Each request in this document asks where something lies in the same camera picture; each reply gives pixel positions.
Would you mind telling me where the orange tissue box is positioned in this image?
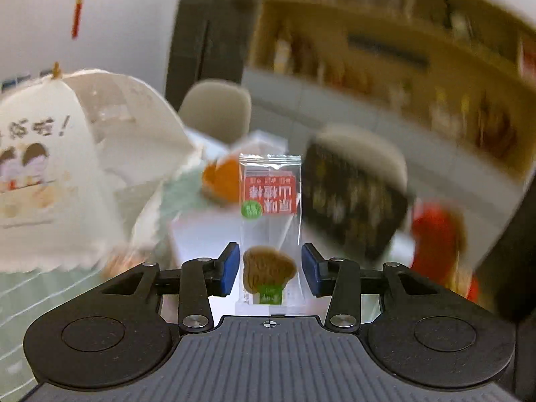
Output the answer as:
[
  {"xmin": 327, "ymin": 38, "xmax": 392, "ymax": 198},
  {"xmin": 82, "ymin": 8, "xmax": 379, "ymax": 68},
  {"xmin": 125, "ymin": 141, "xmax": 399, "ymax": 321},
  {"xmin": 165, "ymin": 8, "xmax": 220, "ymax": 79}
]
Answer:
[{"xmin": 201, "ymin": 129, "xmax": 290, "ymax": 208}]

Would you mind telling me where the red plush monkey toy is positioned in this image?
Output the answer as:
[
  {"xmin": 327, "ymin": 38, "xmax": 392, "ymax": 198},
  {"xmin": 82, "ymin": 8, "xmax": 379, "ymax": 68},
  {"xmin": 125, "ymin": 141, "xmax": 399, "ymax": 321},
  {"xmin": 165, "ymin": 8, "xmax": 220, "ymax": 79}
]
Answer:
[{"xmin": 411, "ymin": 201, "xmax": 479, "ymax": 303}]

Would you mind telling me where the wooden display shelf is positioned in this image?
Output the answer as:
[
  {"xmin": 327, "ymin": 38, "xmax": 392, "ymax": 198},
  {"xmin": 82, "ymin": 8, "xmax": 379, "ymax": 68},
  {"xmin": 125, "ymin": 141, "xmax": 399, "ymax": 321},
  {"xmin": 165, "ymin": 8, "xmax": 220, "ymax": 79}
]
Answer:
[{"xmin": 245, "ymin": 0, "xmax": 535, "ymax": 181}]

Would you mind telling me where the beige far chair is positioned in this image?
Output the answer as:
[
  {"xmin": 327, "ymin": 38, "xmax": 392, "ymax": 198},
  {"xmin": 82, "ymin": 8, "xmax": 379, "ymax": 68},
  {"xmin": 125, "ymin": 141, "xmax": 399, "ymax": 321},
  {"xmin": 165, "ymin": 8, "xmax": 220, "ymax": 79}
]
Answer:
[{"xmin": 178, "ymin": 79, "xmax": 252, "ymax": 144}]

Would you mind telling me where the cream mesh food cover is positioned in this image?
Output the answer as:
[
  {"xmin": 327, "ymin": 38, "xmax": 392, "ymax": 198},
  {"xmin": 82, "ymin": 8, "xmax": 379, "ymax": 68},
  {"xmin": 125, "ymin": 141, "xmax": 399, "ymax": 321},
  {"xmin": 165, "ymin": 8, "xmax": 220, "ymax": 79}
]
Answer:
[{"xmin": 1, "ymin": 69, "xmax": 201, "ymax": 272}]

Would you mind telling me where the pink cardboard box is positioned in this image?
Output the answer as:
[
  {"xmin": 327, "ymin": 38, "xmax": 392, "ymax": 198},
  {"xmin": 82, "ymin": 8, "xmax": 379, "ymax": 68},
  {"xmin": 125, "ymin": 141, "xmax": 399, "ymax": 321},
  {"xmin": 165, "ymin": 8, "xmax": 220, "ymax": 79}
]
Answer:
[{"xmin": 169, "ymin": 208, "xmax": 329, "ymax": 321}]

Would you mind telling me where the green checked tablecloth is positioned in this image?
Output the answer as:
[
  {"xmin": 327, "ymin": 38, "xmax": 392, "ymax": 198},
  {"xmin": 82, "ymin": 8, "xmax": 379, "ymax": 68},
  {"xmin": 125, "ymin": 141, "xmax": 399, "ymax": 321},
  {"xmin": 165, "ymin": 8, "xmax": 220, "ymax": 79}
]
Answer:
[{"xmin": 1, "ymin": 166, "xmax": 209, "ymax": 401}]

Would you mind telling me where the clear hawthorn snack packet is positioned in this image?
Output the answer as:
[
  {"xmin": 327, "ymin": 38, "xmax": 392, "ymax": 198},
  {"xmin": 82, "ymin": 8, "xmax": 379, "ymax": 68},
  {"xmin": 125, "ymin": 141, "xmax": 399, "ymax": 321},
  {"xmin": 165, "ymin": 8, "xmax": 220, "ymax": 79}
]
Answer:
[{"xmin": 235, "ymin": 154, "xmax": 305, "ymax": 315}]

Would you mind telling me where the black plum snack bag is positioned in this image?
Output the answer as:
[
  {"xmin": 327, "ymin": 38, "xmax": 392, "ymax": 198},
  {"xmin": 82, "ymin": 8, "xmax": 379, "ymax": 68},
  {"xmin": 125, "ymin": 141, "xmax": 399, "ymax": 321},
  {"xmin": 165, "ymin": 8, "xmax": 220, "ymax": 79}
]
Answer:
[{"xmin": 301, "ymin": 142, "xmax": 411, "ymax": 261}]

